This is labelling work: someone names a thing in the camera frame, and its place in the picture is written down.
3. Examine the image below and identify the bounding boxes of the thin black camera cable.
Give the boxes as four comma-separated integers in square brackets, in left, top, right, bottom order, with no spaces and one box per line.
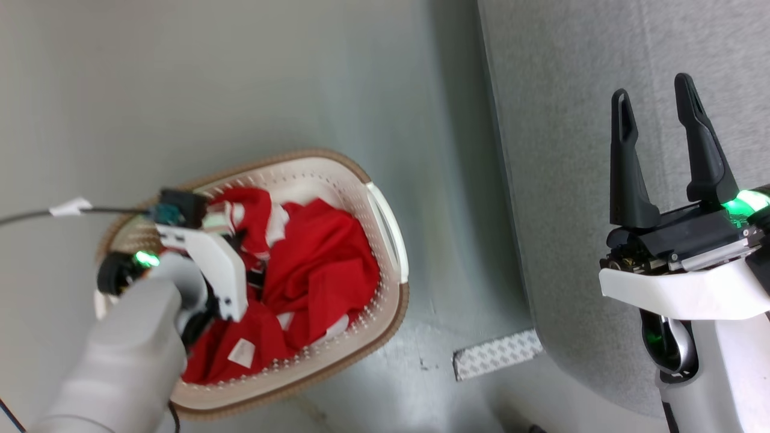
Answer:
[0,206,163,227]

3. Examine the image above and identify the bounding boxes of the teal cable connector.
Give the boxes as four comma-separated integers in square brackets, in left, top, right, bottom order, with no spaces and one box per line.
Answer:
[149,203,182,225]

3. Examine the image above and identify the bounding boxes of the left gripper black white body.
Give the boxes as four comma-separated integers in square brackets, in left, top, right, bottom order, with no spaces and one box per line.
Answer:
[97,189,249,323]

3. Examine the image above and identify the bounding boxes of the cream laundry basket brown rim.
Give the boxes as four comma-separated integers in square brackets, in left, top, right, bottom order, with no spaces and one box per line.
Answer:
[96,149,410,420]

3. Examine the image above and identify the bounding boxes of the grey patterned floor tape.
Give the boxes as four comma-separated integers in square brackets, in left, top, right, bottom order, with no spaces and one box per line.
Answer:
[452,328,544,382]

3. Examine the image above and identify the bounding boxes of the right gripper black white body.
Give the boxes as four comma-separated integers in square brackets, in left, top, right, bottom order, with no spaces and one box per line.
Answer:
[600,186,770,320]

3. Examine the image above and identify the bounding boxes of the red and white garment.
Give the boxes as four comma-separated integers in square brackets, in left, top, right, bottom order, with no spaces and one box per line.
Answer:
[208,186,291,260]

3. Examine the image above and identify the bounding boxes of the grey fabric sofa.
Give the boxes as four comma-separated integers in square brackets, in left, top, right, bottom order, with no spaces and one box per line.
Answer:
[478,0,770,419]

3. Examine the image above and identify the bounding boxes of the white paper cable tag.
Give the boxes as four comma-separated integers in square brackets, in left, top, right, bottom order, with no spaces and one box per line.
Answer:
[49,197,93,218]

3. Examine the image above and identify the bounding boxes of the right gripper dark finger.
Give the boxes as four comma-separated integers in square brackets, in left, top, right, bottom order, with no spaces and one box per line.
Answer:
[674,73,740,204]
[610,89,661,229]

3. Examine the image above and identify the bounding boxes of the plain red garment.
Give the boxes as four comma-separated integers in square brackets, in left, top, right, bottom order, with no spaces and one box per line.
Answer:
[180,198,381,386]

